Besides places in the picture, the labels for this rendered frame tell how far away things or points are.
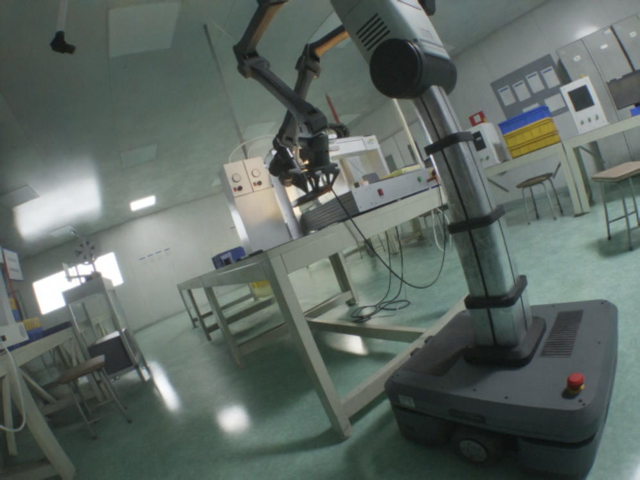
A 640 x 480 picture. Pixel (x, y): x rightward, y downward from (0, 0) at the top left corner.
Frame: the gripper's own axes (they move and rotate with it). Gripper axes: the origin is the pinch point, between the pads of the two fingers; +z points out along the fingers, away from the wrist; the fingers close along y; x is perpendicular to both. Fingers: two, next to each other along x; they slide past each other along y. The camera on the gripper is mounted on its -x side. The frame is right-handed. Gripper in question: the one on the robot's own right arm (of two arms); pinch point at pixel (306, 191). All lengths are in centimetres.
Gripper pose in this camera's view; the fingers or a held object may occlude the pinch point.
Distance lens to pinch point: 117.0
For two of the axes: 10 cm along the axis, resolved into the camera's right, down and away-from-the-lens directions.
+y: -7.8, 3.1, -5.4
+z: 4.7, 8.6, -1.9
